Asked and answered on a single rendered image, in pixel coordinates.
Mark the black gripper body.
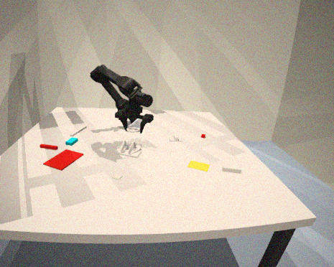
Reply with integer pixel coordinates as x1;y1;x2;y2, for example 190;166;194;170
115;103;154;123

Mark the yellow flat plate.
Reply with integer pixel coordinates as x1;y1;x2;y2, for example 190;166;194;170
188;161;210;172

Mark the teal rectangular block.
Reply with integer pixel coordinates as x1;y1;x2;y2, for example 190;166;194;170
65;138;78;146

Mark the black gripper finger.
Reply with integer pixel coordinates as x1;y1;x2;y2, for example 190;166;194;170
140;121;147;133
119;117;128;129

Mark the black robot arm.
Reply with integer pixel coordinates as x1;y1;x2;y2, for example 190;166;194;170
91;65;153;113

